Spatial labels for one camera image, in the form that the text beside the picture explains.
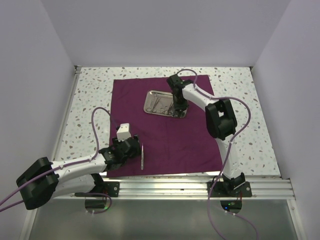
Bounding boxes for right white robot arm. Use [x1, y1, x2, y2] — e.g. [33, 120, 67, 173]
[166, 74, 246, 197]

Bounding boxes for steel instrument tray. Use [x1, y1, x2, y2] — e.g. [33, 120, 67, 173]
[143, 90, 187, 118]

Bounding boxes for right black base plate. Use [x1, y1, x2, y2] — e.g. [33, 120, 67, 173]
[210, 173, 253, 198]

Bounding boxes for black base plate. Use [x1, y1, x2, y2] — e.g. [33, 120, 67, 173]
[210, 173, 253, 198]
[74, 181, 120, 198]

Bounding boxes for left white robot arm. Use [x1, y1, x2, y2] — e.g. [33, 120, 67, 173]
[16, 134, 142, 210]

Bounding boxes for steel forceps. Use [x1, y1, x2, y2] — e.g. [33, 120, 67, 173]
[140, 143, 144, 170]

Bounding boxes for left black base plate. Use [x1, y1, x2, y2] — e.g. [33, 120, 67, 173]
[74, 181, 120, 198]

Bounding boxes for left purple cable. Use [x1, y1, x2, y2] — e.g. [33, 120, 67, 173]
[0, 107, 121, 216]

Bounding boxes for aluminium mounting rail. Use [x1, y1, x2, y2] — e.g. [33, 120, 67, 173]
[57, 175, 295, 200]

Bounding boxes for left aluminium side rail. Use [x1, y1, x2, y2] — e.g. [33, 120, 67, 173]
[48, 65, 82, 162]

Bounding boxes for purple surgical drape cloth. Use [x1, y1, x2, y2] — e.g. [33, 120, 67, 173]
[107, 77, 222, 177]

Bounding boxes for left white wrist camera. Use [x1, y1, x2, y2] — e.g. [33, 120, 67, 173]
[116, 123, 132, 142]

